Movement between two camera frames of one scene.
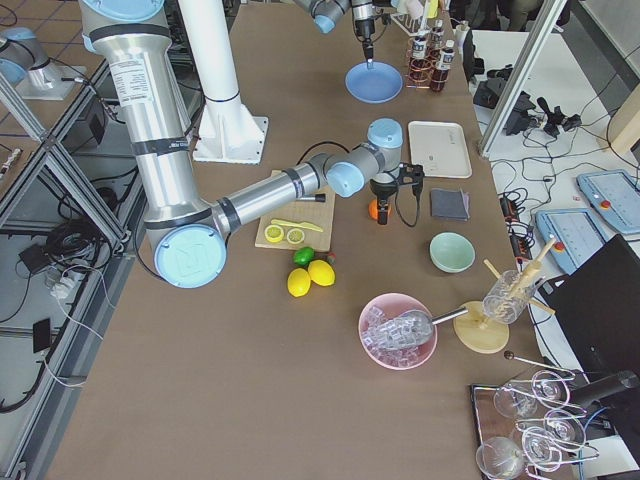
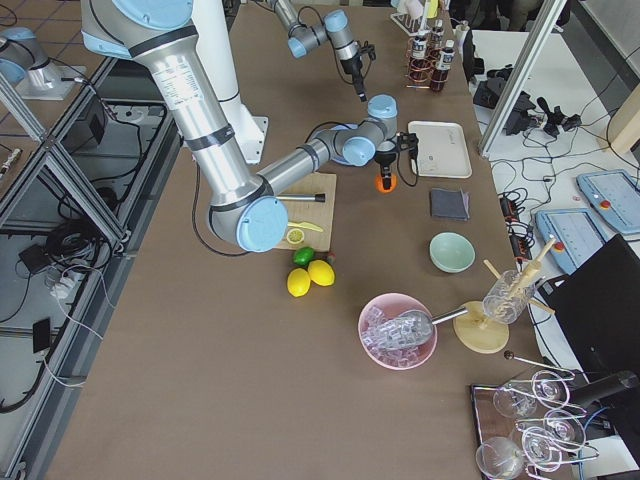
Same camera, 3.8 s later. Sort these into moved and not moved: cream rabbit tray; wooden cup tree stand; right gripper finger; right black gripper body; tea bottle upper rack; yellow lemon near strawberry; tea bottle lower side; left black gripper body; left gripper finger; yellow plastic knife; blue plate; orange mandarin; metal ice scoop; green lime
Moved: orange mandarin; left gripper finger; left black gripper body; right black gripper body; right gripper finger; blue plate
Not moved: tea bottle upper rack; tea bottle lower side; cream rabbit tray; green lime; wooden cup tree stand; yellow lemon near strawberry; metal ice scoop; yellow plastic knife
